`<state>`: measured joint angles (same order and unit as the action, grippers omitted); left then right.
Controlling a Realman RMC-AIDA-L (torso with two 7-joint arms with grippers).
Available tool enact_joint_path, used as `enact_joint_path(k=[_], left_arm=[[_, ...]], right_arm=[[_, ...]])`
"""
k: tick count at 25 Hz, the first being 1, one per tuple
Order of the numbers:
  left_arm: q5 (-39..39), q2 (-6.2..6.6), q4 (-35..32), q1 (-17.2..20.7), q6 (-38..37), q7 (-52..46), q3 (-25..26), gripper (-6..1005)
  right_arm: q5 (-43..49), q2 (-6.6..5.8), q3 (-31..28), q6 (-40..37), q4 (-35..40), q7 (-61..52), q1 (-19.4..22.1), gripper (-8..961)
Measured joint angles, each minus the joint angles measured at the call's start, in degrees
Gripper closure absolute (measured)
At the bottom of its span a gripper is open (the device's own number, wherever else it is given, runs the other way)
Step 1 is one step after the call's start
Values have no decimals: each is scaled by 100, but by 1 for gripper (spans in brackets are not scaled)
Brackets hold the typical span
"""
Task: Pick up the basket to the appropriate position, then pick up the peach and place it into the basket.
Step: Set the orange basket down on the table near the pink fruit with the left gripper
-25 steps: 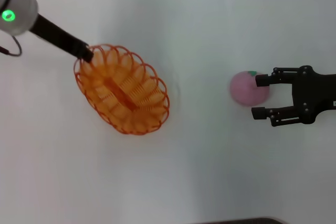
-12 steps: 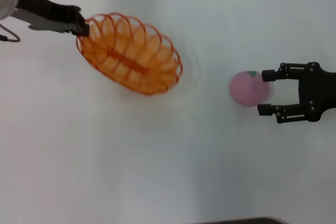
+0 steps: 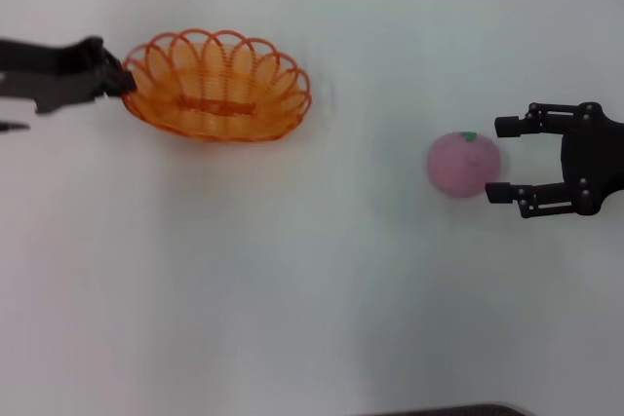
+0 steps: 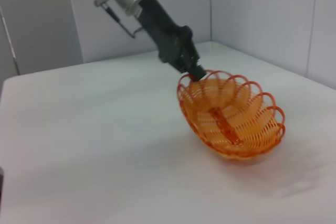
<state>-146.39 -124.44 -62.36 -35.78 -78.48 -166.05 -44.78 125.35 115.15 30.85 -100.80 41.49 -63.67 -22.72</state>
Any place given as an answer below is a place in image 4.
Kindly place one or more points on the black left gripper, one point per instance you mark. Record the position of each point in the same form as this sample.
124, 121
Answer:
165, 37

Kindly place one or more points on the orange woven plastic basket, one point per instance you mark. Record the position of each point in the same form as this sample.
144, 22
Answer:
236, 129

